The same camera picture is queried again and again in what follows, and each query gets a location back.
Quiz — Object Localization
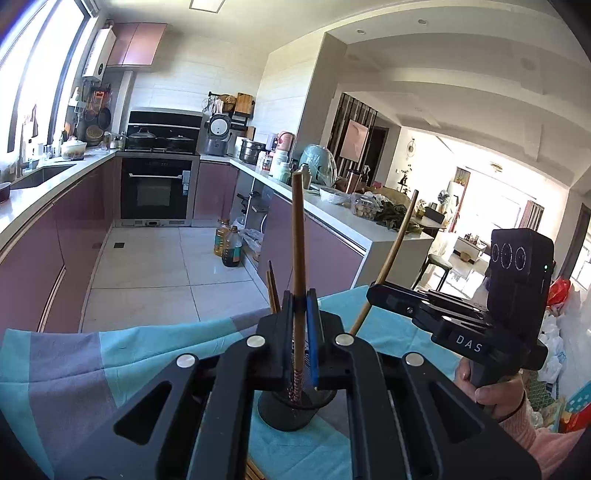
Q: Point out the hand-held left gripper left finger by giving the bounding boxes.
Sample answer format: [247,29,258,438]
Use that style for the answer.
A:
[54,290,296,480]

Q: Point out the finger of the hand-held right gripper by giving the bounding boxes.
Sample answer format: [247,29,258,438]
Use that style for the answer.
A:
[366,281,486,325]

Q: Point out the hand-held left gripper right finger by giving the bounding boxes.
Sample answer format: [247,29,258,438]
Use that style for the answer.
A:
[305,288,542,480]

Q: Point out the plain wooden chopstick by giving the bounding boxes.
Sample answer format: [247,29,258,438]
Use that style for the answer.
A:
[348,189,420,336]

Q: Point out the bundle of wooden chopsticks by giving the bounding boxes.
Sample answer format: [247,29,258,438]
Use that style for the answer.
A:
[266,261,282,315]

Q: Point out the black mesh utensil holder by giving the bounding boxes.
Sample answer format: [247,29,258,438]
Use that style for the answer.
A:
[257,309,345,432]

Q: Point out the wooden chopstick with patterned end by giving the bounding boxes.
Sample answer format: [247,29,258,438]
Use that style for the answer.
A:
[290,170,306,409]

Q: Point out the person's right forearm pink sleeve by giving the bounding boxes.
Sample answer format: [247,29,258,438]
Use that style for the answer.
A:
[499,392,588,479]

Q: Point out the person's right hand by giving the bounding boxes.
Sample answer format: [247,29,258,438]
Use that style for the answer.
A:
[455,357,526,423]

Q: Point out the red plastic bag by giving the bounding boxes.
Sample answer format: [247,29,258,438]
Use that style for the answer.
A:
[547,277,574,308]

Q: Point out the green stool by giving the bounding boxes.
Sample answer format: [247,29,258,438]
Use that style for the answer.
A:
[412,254,456,292]

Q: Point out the white-topped kitchen counter island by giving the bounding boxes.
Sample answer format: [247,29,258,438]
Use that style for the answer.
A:
[230,158,435,302]

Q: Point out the white plastic bags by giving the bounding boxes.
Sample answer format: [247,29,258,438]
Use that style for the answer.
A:
[537,286,583,385]

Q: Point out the leafy green vegetables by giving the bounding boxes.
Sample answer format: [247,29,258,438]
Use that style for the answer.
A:
[375,202,422,232]

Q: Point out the clear bag of food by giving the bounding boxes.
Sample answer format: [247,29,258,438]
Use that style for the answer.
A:
[352,191,393,219]

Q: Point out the dark oil bottle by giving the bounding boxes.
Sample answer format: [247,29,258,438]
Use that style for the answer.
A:
[222,226,243,268]

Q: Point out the yellow oil bottle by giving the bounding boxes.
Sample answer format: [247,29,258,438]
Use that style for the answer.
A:
[213,220,232,257]

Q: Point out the colourful play mat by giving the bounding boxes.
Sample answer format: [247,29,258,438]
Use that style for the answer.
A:
[560,392,591,433]

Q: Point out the mint green appliance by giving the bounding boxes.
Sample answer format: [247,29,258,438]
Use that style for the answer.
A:
[298,144,337,186]

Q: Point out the stainless steel pot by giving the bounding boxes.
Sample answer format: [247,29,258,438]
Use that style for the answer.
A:
[239,138,267,165]

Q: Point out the black built-in oven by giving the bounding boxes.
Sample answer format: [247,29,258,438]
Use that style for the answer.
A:
[121,157,194,227]

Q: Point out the teal and grey tablecloth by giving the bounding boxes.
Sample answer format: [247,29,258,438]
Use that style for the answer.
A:
[0,284,467,480]

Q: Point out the grey rice cooker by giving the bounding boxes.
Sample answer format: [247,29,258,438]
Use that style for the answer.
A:
[205,114,232,157]

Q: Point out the pink lower kitchen cabinets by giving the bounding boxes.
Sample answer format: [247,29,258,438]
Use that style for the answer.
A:
[0,154,122,334]

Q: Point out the black wok with lid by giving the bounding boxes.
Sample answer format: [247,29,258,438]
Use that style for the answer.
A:
[126,128,158,150]

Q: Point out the black range hood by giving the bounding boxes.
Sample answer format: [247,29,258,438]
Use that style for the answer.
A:
[127,111,204,154]

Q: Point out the white casserole pot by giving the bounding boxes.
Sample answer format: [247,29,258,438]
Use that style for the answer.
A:
[61,137,88,160]

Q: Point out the kitchen sink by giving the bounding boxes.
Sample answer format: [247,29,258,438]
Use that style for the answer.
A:
[11,164,77,190]

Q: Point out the pink upper cabinet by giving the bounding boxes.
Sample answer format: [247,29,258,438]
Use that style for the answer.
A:
[107,23,168,69]

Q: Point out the white water heater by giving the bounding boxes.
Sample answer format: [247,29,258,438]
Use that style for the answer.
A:
[82,27,116,78]

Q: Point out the kitchen window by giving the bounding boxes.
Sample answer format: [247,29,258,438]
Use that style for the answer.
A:
[0,0,100,154]

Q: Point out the pink wall picture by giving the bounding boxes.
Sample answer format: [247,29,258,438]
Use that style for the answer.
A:
[340,119,369,162]

